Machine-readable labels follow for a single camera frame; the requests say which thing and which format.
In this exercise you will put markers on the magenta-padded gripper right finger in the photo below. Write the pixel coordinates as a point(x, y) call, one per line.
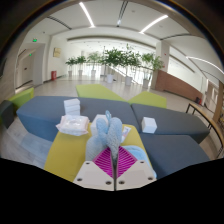
point(138, 176)

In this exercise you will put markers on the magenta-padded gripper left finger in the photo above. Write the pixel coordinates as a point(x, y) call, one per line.
point(91, 176)

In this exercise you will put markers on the light blue towel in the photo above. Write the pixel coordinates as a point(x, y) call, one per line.
point(113, 133)

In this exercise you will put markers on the small white tube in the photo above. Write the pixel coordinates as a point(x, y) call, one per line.
point(126, 130)

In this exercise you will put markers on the large white box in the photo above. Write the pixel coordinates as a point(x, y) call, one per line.
point(94, 125)

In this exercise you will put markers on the small white cube box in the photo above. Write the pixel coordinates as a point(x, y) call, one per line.
point(149, 125)

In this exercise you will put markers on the clear plastic wipes pack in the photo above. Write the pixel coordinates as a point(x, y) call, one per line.
point(71, 125)

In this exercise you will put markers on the yellow-green bench seat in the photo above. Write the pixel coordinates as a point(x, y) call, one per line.
point(96, 92)
point(148, 99)
point(21, 99)

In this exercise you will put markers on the long blue-grey bench seat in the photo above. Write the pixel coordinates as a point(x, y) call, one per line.
point(40, 115)

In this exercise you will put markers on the dark grey ottoman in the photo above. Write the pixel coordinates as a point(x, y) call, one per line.
point(6, 114)

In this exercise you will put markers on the red bin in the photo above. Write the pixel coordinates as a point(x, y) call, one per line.
point(53, 75)

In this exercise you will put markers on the row of potted plants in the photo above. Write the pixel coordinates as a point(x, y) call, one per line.
point(116, 60)

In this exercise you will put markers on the green exit sign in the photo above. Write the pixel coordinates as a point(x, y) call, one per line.
point(34, 40)

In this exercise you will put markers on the ceiling strip lights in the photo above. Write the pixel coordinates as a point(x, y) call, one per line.
point(153, 23)

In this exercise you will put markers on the wooden bench black frame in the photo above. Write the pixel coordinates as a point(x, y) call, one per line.
point(203, 113)

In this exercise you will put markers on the framed wall picture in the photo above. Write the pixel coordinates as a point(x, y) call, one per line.
point(57, 52)

